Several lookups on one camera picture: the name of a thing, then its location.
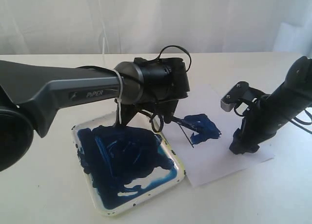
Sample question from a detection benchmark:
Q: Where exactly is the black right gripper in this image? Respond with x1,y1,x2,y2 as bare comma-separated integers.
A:
229,56,312,155

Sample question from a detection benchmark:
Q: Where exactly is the black paintbrush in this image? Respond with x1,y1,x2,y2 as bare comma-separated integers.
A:
138,109,203,132

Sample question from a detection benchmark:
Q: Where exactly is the black right camera cable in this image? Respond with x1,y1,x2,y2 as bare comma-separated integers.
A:
233,99,312,134

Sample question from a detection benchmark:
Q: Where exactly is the white zip tie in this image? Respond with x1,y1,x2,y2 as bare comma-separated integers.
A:
113,70,123,125

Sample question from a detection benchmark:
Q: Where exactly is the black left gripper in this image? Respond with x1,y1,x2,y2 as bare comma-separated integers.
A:
121,57,190,126

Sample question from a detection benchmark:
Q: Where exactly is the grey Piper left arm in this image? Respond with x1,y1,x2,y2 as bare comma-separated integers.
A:
0,57,190,170

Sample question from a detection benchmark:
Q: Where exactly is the black left camera cable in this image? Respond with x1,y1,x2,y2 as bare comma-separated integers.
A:
148,45,192,71

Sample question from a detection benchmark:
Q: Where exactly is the white paint tray blue paint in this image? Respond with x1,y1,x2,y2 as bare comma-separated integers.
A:
72,112,186,216

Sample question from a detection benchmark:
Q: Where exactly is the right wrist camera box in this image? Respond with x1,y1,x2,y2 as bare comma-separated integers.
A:
220,81,251,112

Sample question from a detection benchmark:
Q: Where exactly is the black camera cable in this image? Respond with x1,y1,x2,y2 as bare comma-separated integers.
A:
148,45,192,71
233,99,312,134

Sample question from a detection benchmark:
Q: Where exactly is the white paper with square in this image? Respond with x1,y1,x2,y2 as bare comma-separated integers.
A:
162,84,274,187

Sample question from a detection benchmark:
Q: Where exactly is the white backdrop curtain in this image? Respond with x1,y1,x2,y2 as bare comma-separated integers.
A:
0,0,312,56

